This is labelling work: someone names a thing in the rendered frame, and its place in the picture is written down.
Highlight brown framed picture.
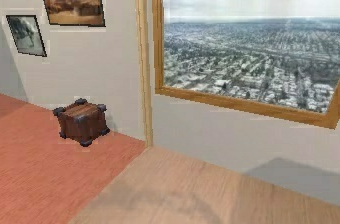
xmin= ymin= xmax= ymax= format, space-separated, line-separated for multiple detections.
xmin=43 ymin=0 xmax=107 ymax=28

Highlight brown wooden crate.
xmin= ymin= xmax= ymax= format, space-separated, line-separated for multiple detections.
xmin=52 ymin=97 xmax=111 ymax=148

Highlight grey framed picture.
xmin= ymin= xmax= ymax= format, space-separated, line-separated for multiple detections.
xmin=5 ymin=14 xmax=48 ymax=58

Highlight light wooden door frame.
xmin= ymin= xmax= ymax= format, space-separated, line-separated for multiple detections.
xmin=135 ymin=0 xmax=155 ymax=149

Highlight wooden framed window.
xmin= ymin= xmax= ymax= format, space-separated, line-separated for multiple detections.
xmin=151 ymin=0 xmax=340 ymax=130

